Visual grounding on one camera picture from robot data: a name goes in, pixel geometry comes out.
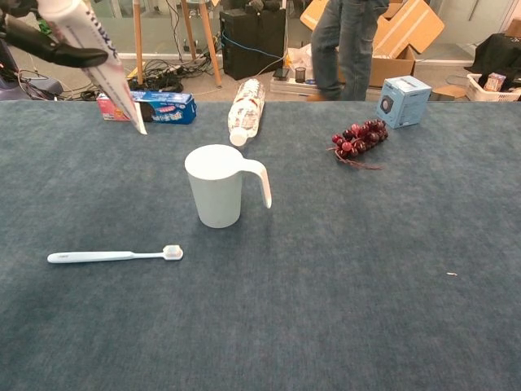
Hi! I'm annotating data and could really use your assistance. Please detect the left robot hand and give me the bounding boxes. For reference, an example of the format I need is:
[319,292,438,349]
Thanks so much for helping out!
[0,0,109,69]

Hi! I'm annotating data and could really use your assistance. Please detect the white toothpaste tube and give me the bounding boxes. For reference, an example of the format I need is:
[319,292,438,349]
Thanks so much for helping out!
[38,0,148,135]

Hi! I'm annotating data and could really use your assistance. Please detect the light blue toothbrush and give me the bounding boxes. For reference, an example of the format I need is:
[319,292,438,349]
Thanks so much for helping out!
[46,244,184,265]

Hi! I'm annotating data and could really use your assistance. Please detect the dark blue rounded machine base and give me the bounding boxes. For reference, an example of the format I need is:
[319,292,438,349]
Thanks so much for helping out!
[0,34,64,101]

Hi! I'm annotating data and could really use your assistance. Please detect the wooden stand leg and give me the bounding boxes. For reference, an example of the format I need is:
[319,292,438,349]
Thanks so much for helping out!
[198,0,223,88]
[181,0,198,61]
[133,0,146,85]

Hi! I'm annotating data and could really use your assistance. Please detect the blue cookie box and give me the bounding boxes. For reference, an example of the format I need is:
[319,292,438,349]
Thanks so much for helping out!
[96,90,198,125]

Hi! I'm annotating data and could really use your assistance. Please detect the black computer tower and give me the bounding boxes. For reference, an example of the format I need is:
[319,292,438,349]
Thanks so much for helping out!
[219,7,287,81]

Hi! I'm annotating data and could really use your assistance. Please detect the clear plastic water bottle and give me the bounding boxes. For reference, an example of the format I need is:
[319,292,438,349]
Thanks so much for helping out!
[226,78,266,147]

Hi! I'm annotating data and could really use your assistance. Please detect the aluminium rails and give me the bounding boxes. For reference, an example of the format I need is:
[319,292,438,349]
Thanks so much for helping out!
[269,77,383,102]

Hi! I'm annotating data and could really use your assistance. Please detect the white plastic bag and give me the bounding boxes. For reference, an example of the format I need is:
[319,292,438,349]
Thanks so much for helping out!
[287,43,314,79]

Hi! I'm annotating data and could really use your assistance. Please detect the person in blue jeans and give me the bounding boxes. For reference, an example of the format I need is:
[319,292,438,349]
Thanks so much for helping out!
[305,0,390,103]

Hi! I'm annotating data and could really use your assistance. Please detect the bunch of red grapes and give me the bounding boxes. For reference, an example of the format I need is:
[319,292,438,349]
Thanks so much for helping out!
[326,118,390,171]

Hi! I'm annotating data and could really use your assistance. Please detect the blue table mat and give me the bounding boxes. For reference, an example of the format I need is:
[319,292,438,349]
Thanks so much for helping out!
[0,99,521,391]

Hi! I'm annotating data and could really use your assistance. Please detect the large open cardboard box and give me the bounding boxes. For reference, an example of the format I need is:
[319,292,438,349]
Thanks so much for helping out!
[300,0,445,89]

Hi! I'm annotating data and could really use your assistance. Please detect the light blue cardboard box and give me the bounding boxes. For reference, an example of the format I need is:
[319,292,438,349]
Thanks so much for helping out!
[379,75,432,130]

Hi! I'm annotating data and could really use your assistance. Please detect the flat brown cardboard piece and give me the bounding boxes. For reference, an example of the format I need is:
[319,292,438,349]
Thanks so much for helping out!
[431,84,469,102]

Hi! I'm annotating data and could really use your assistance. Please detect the white plastic basket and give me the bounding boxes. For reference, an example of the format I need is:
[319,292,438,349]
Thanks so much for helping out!
[466,72,521,103]

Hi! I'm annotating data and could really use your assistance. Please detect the small snack box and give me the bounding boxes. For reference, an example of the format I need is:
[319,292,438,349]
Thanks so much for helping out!
[483,72,507,93]

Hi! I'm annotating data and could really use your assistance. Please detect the black cloth cover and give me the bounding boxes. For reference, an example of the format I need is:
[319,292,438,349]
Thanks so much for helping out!
[474,33,521,89]

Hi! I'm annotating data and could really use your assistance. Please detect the tangle of floor cables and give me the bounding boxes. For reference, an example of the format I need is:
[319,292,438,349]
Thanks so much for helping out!
[64,59,223,101]

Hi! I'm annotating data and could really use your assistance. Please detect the white cup with handle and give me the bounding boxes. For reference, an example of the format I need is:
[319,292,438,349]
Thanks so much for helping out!
[183,143,273,230]

